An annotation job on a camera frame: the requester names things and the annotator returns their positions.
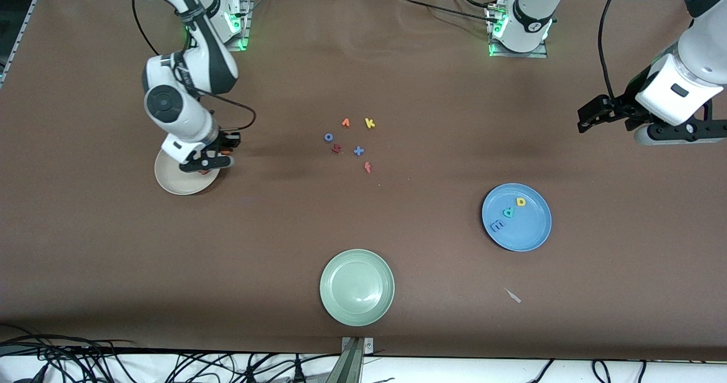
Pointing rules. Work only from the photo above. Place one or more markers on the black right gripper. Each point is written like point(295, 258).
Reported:
point(223, 141)

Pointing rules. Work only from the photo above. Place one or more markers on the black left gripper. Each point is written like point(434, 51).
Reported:
point(622, 108)

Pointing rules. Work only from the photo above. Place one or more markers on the blue foam letter E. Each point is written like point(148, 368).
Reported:
point(494, 226)

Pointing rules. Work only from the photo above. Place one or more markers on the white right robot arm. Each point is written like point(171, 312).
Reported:
point(187, 116)

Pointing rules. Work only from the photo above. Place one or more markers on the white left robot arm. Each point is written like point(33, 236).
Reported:
point(531, 13)

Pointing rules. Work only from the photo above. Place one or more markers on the beige round plate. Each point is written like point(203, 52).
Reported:
point(182, 183)

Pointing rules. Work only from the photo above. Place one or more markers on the blue foam plus sign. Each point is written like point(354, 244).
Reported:
point(358, 151)

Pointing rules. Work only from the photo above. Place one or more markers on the blue round plate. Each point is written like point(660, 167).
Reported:
point(528, 229)

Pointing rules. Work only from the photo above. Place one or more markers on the brown table cover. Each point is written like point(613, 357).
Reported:
point(113, 258)

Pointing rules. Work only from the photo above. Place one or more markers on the green round plate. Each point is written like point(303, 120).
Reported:
point(356, 287)

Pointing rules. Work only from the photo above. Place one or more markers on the small white paper scrap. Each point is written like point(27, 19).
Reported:
point(514, 296)

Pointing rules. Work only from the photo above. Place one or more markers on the aluminium frame rail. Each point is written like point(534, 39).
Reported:
point(25, 22)

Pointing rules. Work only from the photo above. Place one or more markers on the aluminium profile post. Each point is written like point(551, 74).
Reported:
point(353, 366)

